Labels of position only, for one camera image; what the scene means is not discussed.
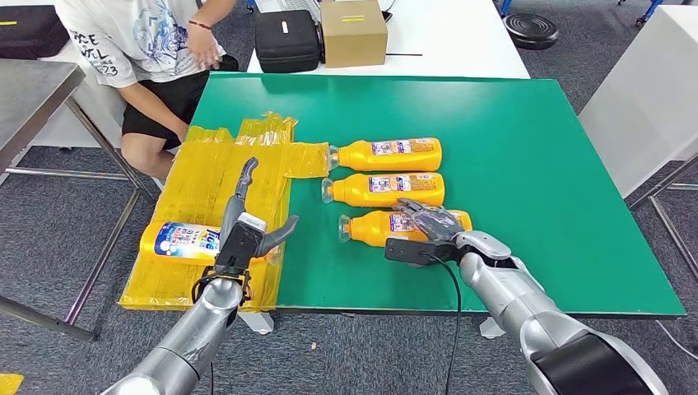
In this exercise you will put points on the white table foot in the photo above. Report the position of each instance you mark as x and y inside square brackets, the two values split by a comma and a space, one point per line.
[491, 329]
[256, 322]

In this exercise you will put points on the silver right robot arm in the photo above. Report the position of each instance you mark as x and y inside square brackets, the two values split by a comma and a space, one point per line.
[507, 294]

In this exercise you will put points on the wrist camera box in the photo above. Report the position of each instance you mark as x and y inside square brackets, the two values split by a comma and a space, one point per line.
[240, 245]
[409, 252]

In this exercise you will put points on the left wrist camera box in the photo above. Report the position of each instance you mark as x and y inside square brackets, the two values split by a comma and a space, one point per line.
[240, 245]

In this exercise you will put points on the black round disc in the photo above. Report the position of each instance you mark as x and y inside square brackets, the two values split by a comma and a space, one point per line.
[530, 30]

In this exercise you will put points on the brown cardboard box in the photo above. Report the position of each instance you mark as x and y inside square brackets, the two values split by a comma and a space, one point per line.
[354, 41]

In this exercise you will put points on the orange detergent bottle clear cap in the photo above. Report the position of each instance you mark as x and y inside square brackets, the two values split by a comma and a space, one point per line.
[371, 229]
[354, 192]
[180, 242]
[360, 156]

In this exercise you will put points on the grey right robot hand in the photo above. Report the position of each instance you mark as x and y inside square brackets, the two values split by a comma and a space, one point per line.
[431, 223]

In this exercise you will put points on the person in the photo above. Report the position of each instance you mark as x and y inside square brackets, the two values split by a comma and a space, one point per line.
[125, 38]

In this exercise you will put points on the white table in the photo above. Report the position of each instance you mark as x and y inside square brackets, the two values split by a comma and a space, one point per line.
[643, 98]
[452, 43]

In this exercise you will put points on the black pen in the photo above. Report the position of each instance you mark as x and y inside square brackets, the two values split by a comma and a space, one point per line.
[406, 54]

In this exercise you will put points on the black zippered case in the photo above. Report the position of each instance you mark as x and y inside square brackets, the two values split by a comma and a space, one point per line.
[287, 42]
[27, 32]

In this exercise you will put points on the person's right forearm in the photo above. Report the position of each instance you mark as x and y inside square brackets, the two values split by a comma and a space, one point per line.
[152, 109]

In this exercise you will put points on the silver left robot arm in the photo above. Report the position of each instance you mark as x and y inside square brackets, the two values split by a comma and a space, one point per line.
[185, 343]

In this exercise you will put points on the steel table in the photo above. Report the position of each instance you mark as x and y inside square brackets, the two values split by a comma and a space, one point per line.
[27, 92]

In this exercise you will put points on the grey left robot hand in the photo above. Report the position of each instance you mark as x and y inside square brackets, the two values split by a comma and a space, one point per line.
[232, 207]

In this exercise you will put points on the person's left forearm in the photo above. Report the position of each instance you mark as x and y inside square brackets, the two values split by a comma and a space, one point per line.
[215, 11]

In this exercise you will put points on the yellow floor scrap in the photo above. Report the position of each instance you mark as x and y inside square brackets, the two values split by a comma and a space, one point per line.
[8, 386]

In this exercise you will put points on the person's left hand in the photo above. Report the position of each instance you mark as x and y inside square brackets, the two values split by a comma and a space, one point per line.
[206, 48]

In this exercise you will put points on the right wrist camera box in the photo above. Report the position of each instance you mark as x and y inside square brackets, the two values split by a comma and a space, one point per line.
[409, 252]

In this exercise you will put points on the blue wheeled frame leg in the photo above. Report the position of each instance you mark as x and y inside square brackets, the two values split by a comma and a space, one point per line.
[649, 11]

